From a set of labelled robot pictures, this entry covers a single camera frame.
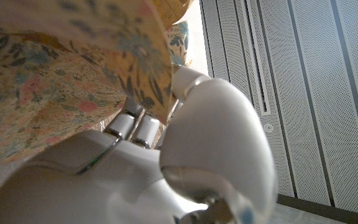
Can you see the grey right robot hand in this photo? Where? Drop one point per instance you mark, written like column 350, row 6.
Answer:
column 135, row 180

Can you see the floral patterned cloth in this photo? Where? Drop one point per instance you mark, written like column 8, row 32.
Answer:
column 57, row 77

